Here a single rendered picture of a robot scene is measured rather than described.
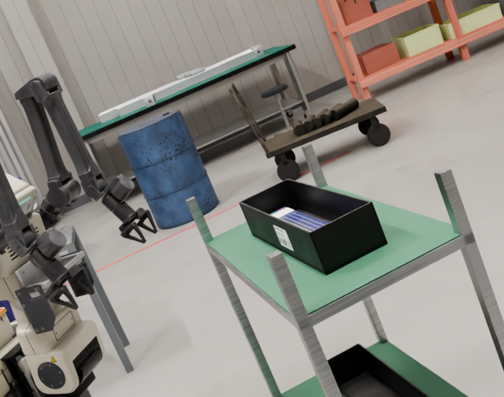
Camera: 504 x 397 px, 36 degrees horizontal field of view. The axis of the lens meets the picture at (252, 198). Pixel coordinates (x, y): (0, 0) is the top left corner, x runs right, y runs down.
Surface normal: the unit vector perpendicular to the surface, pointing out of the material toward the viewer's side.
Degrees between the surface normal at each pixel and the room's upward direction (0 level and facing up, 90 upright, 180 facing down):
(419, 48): 90
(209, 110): 90
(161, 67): 90
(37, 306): 90
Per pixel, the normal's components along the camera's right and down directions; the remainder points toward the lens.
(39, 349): -0.30, 0.36
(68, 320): 0.92, -0.14
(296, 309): 0.28, 0.13
